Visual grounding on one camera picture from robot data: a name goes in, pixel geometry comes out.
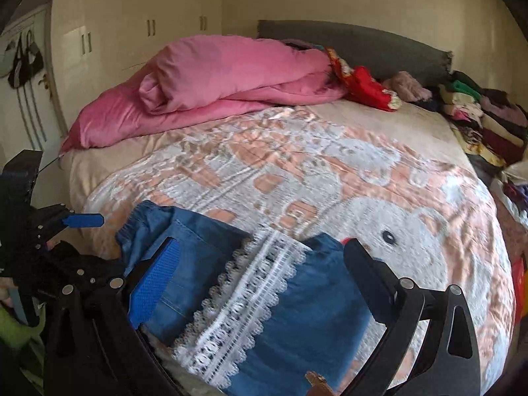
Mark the red patterned cloth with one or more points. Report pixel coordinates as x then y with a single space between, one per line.
367 82

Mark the red object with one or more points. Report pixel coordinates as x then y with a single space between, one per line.
520 284

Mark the grey headboard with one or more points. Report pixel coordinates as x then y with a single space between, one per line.
371 49

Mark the black hanging bag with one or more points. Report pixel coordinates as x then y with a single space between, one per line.
24 66

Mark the loose clothes heap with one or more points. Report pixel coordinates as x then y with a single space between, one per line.
515 189

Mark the printed blanket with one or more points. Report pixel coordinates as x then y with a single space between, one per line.
330 165

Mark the cream wardrobe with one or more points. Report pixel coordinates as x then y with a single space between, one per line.
123 8

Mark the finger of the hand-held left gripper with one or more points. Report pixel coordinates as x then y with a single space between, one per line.
74 262
84 220

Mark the pink duvet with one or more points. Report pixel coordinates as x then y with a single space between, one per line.
206 74

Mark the pink fluffy cloth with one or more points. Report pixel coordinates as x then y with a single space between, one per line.
406 84

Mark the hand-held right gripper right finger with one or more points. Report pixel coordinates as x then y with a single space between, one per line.
367 282

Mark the white door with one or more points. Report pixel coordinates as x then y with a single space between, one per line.
37 107

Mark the pile of folded clothes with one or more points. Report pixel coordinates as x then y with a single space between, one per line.
486 119

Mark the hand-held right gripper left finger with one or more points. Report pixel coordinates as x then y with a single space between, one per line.
154 284

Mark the blue denim pants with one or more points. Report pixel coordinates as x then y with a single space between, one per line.
313 305

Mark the person's left hand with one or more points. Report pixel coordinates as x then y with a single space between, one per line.
5 293

